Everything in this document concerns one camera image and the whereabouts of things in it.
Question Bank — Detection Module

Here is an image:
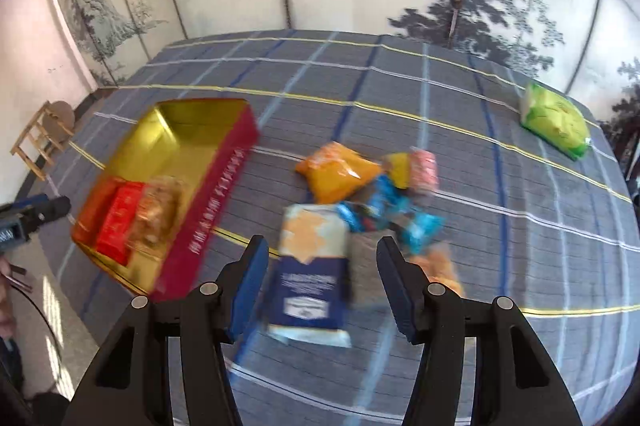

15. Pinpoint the clear twist snack packet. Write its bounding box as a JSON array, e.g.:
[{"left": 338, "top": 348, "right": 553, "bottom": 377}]
[
  {"left": 95, "top": 176, "right": 186, "bottom": 267},
  {"left": 407, "top": 246, "right": 466, "bottom": 299}
]

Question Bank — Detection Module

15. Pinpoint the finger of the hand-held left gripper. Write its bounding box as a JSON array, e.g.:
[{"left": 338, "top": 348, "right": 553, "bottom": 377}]
[{"left": 17, "top": 195, "right": 72, "bottom": 234}]

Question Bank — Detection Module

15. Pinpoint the yellow candy packet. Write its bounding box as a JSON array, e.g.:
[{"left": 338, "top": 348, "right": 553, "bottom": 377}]
[{"left": 382, "top": 152, "right": 413, "bottom": 189}]

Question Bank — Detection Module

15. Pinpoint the orange snack packet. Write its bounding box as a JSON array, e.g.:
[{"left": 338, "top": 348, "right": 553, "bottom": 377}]
[{"left": 295, "top": 142, "right": 383, "bottom": 204}]

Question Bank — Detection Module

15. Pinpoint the gold metal tray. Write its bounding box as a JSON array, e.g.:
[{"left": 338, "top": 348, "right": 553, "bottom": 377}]
[{"left": 70, "top": 97, "right": 261, "bottom": 302}]

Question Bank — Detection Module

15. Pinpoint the black cable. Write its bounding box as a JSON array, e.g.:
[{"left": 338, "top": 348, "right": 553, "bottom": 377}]
[{"left": 5, "top": 273, "right": 63, "bottom": 402}]

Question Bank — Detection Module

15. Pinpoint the wooden stool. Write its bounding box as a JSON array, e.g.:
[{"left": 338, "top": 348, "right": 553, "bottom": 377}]
[{"left": 10, "top": 101, "right": 76, "bottom": 182}]

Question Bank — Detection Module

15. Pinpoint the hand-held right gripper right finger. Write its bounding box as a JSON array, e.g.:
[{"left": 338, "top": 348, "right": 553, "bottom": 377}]
[{"left": 376, "top": 236, "right": 583, "bottom": 426}]

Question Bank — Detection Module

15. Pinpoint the green white snack bag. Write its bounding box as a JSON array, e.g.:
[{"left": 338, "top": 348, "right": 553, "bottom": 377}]
[{"left": 519, "top": 81, "right": 592, "bottom": 162}]

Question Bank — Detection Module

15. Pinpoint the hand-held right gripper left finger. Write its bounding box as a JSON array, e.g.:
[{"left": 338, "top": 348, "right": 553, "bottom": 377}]
[{"left": 60, "top": 235, "right": 271, "bottom": 426}]

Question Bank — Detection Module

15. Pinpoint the person's left hand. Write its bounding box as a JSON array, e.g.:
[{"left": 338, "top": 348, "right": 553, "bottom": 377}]
[{"left": 0, "top": 256, "right": 17, "bottom": 339}]

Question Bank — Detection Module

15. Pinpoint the blue and white cracker packet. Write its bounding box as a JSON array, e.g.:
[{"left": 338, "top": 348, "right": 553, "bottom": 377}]
[{"left": 265, "top": 203, "right": 353, "bottom": 349}]

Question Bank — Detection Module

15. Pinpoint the blue candy packet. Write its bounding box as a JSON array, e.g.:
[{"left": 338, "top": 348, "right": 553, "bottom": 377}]
[
  {"left": 367, "top": 176, "right": 413, "bottom": 227},
  {"left": 397, "top": 211, "right": 446, "bottom": 254},
  {"left": 335, "top": 201, "right": 373, "bottom": 234}
]

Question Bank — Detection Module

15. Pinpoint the pink candy packet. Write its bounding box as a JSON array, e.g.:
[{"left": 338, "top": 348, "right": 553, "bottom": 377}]
[{"left": 410, "top": 147, "right": 441, "bottom": 197}]

